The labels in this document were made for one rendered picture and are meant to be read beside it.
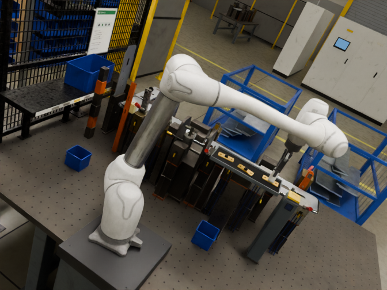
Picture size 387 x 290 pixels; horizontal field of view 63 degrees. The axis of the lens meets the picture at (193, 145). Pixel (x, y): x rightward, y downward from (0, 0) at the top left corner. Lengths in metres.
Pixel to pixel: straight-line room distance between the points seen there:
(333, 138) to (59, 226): 1.24
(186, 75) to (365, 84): 8.62
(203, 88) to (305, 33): 8.41
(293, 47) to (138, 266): 8.59
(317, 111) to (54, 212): 1.27
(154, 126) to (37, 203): 0.70
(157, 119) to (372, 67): 8.50
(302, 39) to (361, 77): 1.85
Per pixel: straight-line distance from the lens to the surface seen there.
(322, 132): 1.30
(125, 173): 1.47
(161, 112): 1.35
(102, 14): 2.22
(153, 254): 1.53
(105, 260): 1.46
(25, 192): 1.76
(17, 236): 2.49
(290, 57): 9.58
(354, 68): 9.54
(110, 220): 1.40
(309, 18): 9.49
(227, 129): 4.07
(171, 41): 5.33
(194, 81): 1.15
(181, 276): 1.59
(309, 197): 2.05
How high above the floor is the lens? 1.92
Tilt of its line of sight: 29 degrees down
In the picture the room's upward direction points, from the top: 24 degrees clockwise
